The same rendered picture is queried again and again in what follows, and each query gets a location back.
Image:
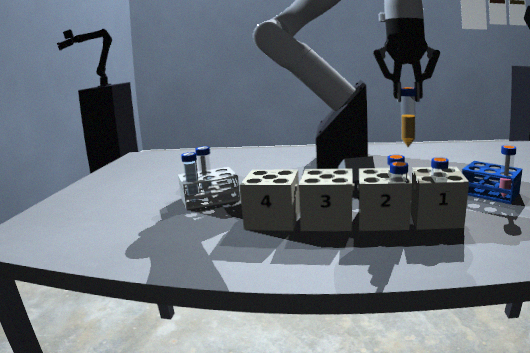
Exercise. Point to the white bucket adapter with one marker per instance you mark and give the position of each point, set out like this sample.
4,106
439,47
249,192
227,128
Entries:
383,204
438,202
324,204
270,200

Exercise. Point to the blue tube rack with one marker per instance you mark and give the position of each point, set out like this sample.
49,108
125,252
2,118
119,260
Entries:
476,189

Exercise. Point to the white tube rack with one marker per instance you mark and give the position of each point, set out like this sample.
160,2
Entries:
214,197

